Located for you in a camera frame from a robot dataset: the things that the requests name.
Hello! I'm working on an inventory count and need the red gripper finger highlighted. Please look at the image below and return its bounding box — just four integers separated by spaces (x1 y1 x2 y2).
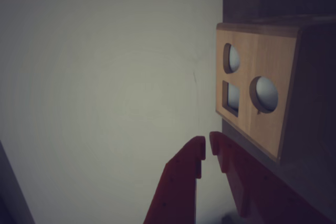
209 131 334 224
143 136 206 224

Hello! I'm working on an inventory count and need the wooden shape sorter box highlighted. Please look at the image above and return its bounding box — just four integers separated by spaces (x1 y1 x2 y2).
215 15 336 167

